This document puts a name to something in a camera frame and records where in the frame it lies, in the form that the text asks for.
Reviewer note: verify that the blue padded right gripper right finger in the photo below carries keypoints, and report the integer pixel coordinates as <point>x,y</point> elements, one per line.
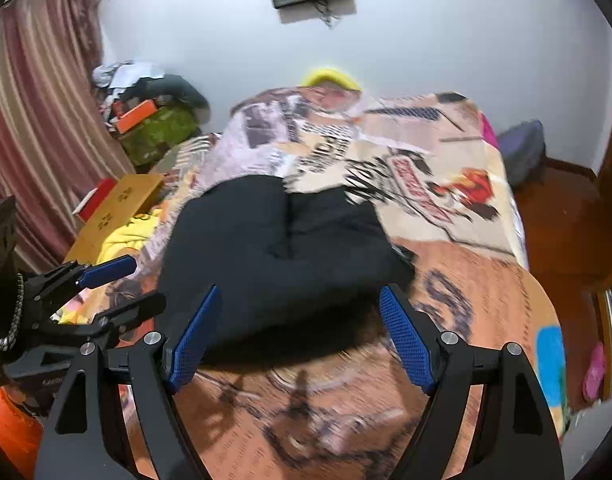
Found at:
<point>414,336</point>

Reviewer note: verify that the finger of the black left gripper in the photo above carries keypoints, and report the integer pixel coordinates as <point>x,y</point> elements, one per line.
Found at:
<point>110,321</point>

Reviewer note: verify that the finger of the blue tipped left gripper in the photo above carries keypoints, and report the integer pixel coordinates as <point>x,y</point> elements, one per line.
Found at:
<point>98,273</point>

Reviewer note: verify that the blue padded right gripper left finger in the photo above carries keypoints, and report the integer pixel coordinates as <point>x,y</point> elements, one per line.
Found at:
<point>188,334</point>

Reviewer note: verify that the black zip jacket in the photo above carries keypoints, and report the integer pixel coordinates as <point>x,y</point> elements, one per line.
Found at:
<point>298,273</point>

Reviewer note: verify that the orange sleeve forearm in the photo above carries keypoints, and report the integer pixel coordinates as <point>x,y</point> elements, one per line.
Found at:
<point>20,436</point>

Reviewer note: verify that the brown cardboard box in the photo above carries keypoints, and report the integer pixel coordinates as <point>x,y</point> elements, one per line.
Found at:
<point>133,194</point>

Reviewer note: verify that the red flat box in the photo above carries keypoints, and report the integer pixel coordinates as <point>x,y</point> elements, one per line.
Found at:
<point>90,203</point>

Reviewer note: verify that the yellow garment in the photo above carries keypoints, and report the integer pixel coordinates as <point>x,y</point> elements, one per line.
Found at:
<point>130,236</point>

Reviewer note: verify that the newspaper print bed blanket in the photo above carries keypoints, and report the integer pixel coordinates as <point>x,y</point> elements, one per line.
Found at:
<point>431,167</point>

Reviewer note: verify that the striped red curtain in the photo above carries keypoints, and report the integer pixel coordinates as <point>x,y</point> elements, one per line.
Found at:
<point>54,147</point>

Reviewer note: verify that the orange box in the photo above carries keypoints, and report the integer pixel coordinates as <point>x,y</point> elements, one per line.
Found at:
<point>136,115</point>

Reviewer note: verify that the pink slipper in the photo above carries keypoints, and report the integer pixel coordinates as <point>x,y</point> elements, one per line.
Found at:
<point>592,383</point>

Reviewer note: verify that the green patterned box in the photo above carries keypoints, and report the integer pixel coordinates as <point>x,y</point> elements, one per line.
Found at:
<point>149,141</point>

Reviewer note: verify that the white crumpled cloth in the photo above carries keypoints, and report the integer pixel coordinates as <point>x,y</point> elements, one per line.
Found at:
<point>124,74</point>

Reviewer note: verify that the dark green garment pile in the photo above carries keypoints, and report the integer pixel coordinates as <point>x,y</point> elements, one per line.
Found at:
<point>167,89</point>

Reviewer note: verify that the purple grey bag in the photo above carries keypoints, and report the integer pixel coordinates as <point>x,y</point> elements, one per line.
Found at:
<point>523,151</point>

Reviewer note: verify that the yellow pillow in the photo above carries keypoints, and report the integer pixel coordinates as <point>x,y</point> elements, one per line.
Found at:
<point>327,76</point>

